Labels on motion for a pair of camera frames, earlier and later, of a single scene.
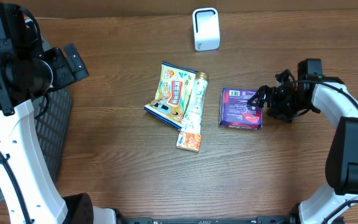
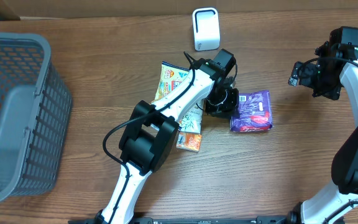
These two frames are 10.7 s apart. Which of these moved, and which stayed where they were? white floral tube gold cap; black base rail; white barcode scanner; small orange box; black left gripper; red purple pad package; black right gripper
Moved: black left gripper; red purple pad package; black right gripper
Stayed: small orange box; black base rail; white barcode scanner; white floral tube gold cap
